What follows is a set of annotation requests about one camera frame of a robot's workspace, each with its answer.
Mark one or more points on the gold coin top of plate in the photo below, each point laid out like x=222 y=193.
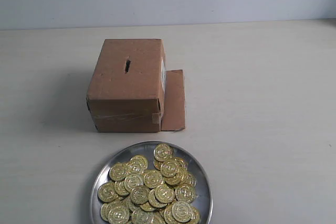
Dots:
x=162 y=152

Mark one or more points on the gold coin upper centre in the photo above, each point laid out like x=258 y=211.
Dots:
x=169 y=168

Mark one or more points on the round silver metal plate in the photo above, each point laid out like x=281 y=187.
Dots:
x=204 y=198

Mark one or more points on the gold coin upper left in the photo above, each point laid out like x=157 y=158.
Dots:
x=118 y=172

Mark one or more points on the cardboard box with slot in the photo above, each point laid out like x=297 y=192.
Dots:
x=131 y=91

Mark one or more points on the gold coin bottom left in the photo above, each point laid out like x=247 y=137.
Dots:
x=118 y=214

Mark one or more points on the gold coin lower right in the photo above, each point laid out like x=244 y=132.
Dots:
x=182 y=211

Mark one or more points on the gold coin far left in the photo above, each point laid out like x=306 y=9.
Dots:
x=106 y=192

